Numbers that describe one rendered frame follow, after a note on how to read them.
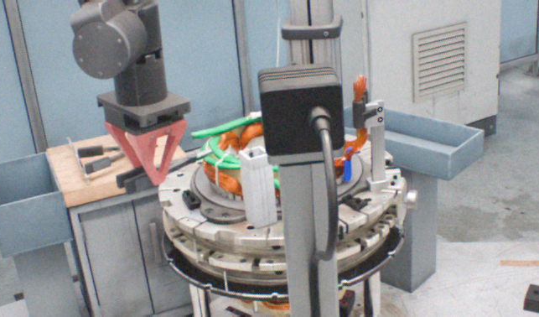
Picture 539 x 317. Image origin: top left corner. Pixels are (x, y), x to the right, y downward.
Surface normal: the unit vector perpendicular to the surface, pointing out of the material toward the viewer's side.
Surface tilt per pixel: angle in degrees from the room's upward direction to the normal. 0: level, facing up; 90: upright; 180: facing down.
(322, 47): 90
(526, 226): 0
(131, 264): 90
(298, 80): 0
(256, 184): 90
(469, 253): 0
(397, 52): 90
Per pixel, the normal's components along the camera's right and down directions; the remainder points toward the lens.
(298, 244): 0.05, 0.41
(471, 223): -0.08, -0.91
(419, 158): -0.68, 0.36
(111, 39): -0.16, 0.40
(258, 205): 0.44, 0.33
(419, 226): 0.73, 0.22
